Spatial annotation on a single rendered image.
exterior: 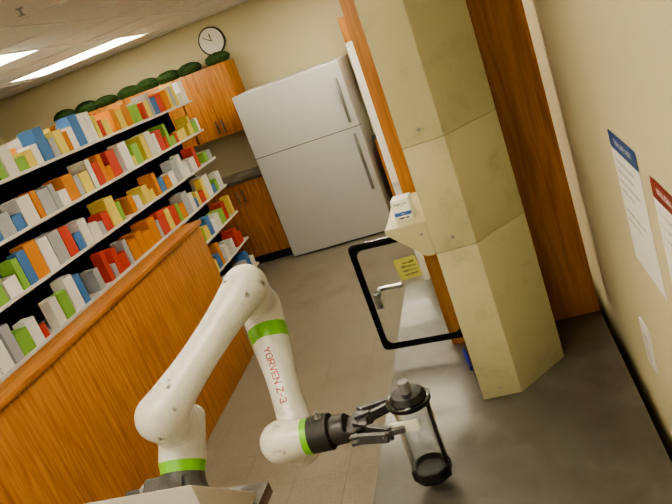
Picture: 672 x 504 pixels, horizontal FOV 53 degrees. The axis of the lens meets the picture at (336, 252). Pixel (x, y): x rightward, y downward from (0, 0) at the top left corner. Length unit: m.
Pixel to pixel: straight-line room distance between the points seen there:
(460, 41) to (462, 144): 0.26
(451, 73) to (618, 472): 1.02
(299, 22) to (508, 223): 5.74
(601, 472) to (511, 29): 1.20
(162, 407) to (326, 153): 5.29
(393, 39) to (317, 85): 5.06
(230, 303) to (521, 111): 1.02
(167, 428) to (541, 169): 1.31
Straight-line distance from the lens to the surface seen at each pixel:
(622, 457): 1.74
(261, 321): 1.95
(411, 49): 1.71
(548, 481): 1.71
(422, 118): 1.73
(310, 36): 7.41
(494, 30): 2.08
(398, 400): 1.62
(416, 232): 1.80
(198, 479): 1.93
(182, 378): 1.80
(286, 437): 1.72
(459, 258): 1.83
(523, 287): 1.96
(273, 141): 6.94
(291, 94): 6.81
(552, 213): 2.20
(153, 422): 1.79
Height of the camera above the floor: 2.03
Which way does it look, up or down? 17 degrees down
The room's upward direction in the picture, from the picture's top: 21 degrees counter-clockwise
